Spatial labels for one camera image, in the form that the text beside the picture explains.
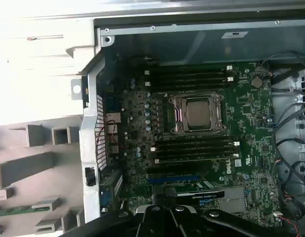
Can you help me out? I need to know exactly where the red and black twisted wire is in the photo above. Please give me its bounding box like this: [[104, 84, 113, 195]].
[[97, 119, 115, 149]]

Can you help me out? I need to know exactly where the black expansion slot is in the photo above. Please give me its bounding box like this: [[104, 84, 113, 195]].
[[146, 164, 213, 175]]

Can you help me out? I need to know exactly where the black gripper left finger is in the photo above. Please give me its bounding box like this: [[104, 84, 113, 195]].
[[66, 187, 172, 237]]

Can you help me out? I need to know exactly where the silver CPU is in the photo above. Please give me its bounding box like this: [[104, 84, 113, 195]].
[[186, 98, 214, 131]]

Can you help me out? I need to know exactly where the grey metal PC case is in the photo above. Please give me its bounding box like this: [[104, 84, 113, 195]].
[[70, 9, 305, 237]]

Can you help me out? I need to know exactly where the white label sticker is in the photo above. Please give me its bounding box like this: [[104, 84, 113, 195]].
[[221, 30, 250, 40]]

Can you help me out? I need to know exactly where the silver chipset heat sink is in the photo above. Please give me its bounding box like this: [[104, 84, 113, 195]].
[[221, 187, 247, 213]]

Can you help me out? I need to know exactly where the green RAM stick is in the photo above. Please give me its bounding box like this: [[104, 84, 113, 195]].
[[0, 204, 38, 218]]

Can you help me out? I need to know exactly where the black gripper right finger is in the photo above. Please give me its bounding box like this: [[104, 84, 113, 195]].
[[166, 187, 288, 237]]

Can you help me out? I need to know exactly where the blue expansion slot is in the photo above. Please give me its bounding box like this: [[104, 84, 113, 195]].
[[149, 174, 199, 185]]

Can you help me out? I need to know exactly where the blue rear port connector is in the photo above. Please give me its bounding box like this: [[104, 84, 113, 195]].
[[106, 93, 118, 112]]

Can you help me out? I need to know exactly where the metal CPU socket cover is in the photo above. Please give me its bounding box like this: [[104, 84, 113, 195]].
[[168, 95, 229, 135]]

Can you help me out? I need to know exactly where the black NVIDIA Quadro graphics card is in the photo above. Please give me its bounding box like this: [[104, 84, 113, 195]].
[[117, 179, 226, 207]]

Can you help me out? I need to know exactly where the green Dell motherboard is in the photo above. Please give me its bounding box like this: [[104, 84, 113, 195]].
[[100, 55, 286, 228]]

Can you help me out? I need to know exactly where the grey plastic parts rack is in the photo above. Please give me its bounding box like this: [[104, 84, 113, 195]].
[[0, 123, 85, 237]]

